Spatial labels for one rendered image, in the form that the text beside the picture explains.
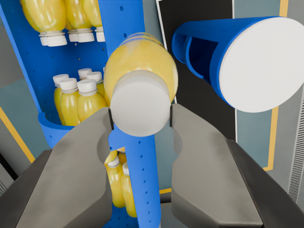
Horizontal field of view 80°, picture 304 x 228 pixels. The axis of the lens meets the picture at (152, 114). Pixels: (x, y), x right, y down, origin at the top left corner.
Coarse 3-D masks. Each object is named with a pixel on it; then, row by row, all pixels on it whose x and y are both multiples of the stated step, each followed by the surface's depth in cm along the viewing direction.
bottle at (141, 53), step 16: (144, 32) 27; (128, 48) 15; (144, 48) 14; (160, 48) 16; (112, 64) 14; (128, 64) 13; (144, 64) 13; (160, 64) 14; (112, 80) 14; (160, 80) 13; (176, 80) 15; (112, 96) 13
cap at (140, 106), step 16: (128, 80) 11; (144, 80) 11; (128, 96) 11; (144, 96) 11; (160, 96) 11; (112, 112) 11; (128, 112) 11; (144, 112) 12; (160, 112) 12; (128, 128) 12; (144, 128) 12; (160, 128) 12
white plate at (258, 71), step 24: (264, 24) 48; (288, 24) 49; (240, 48) 51; (264, 48) 51; (288, 48) 51; (240, 72) 54; (264, 72) 54; (288, 72) 55; (240, 96) 57; (264, 96) 58; (288, 96) 58
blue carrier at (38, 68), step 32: (0, 0) 35; (128, 0) 32; (32, 32) 44; (64, 32) 51; (128, 32) 34; (32, 64) 44; (64, 64) 53; (96, 64) 57; (32, 96) 43; (64, 128) 37; (128, 160) 43; (128, 224) 65
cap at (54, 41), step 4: (60, 36) 38; (64, 36) 40; (48, 40) 38; (52, 40) 38; (56, 40) 38; (60, 40) 38; (64, 40) 39; (48, 44) 39; (52, 44) 38; (56, 44) 38; (60, 44) 39; (64, 44) 39
